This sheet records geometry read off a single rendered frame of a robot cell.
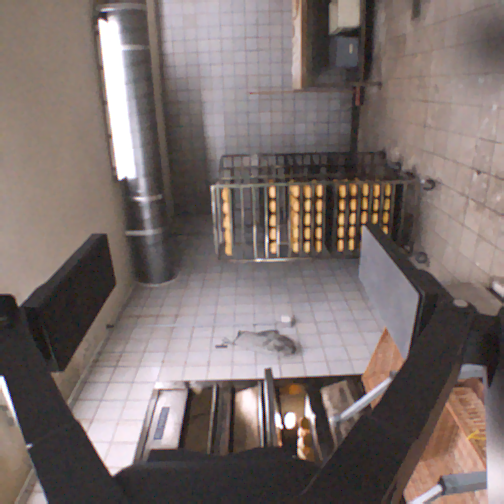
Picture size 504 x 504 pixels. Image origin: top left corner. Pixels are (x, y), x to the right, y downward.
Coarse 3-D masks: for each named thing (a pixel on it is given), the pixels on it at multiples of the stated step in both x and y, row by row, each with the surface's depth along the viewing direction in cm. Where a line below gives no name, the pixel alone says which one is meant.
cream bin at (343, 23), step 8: (336, 0) 404; (344, 0) 383; (352, 0) 384; (336, 8) 427; (344, 8) 386; (352, 8) 387; (336, 16) 430; (344, 16) 389; (352, 16) 390; (336, 24) 433; (344, 24) 393; (352, 24) 393; (336, 32) 421; (344, 32) 426
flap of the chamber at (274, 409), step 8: (272, 376) 213; (272, 384) 205; (272, 392) 200; (272, 400) 194; (272, 408) 189; (272, 416) 185; (272, 424) 180; (272, 432) 175; (280, 432) 195; (272, 440) 171; (280, 440) 185
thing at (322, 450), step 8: (312, 384) 225; (312, 392) 219; (312, 400) 213; (312, 408) 207; (312, 416) 204; (320, 424) 196; (320, 432) 192; (320, 440) 187; (320, 448) 182; (320, 456) 179; (328, 456) 178; (320, 464) 179
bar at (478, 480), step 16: (464, 368) 145; (480, 368) 144; (384, 384) 146; (368, 400) 149; (336, 416) 153; (336, 432) 147; (448, 480) 101; (464, 480) 100; (480, 480) 100; (432, 496) 102
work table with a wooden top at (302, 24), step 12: (300, 0) 370; (360, 0) 382; (300, 12) 375; (360, 12) 386; (300, 24) 380; (360, 24) 389; (300, 36) 385; (348, 36) 440; (360, 36) 393; (300, 48) 389; (360, 48) 396; (300, 60) 394; (360, 60) 400; (300, 72) 399; (348, 72) 451; (360, 72) 403; (300, 84) 403; (312, 84) 406; (324, 84) 406; (336, 84) 406; (348, 84) 406; (360, 84) 406; (372, 84) 406
